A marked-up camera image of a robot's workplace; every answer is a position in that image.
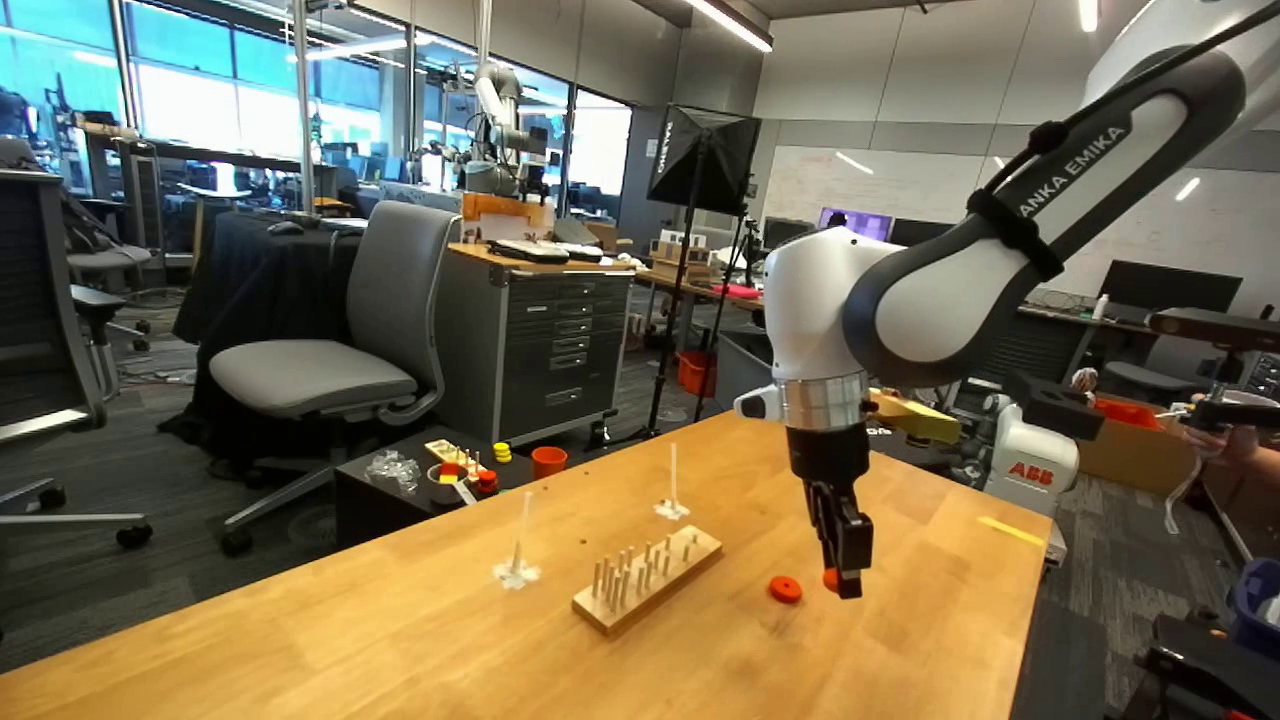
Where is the white ABB robot base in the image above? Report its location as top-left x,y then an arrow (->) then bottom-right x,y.
982,394 -> 1078,516

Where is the white post near stand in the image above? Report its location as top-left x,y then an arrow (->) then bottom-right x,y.
655,443 -> 690,520

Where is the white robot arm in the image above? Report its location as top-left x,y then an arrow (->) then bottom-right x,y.
736,0 -> 1280,599

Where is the wrist camera yellow mount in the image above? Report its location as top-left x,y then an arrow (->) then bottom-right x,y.
867,386 -> 964,446

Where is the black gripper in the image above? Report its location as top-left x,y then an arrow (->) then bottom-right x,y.
786,423 -> 873,599

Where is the black low side table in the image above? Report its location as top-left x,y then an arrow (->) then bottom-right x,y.
337,423 -> 531,545

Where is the grey drawer cabinet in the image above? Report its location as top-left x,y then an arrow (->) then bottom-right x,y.
435,243 -> 630,446

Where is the grey office chair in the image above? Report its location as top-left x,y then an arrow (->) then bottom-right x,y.
209,199 -> 455,555

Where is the yellow tape strip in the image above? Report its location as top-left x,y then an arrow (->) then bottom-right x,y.
977,516 -> 1046,550

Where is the wooden stand with pegs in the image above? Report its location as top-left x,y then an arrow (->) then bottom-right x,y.
570,525 -> 724,630

